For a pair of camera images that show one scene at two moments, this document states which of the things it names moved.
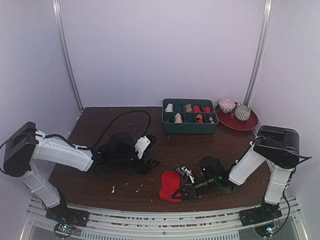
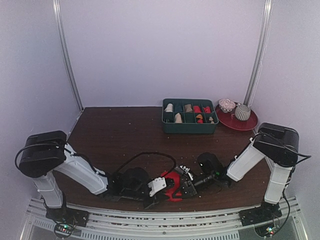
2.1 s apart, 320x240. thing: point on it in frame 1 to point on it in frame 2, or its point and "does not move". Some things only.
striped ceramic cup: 242,112 does not move
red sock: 171,182 does not move
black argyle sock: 199,119 does not move
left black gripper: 145,167 to 154,202
